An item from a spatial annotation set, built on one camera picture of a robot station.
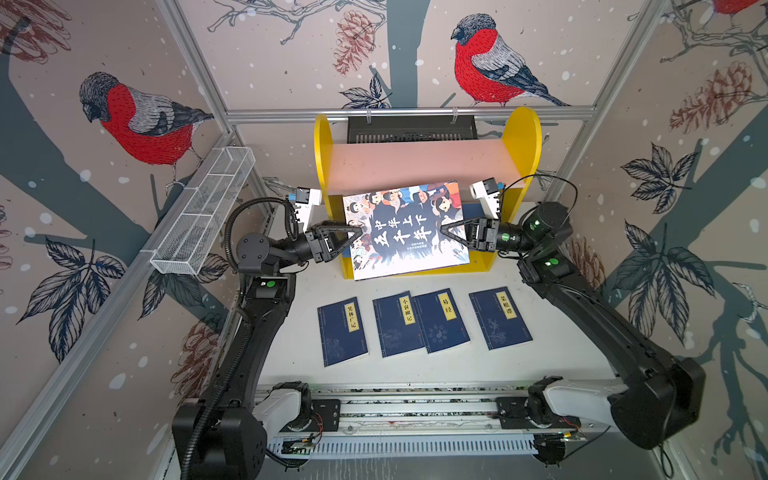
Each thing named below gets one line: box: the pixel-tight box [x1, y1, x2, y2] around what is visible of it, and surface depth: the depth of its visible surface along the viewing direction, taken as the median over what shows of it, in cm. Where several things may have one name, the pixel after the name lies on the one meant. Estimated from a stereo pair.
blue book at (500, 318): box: [468, 286, 533, 351], surface depth 92 cm
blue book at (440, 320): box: [412, 288, 471, 354], surface depth 91 cm
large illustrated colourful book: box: [342, 181, 470, 281], surface depth 59 cm
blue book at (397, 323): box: [372, 291, 426, 358], surface depth 90 cm
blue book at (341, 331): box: [317, 297, 369, 367], surface depth 89 cm
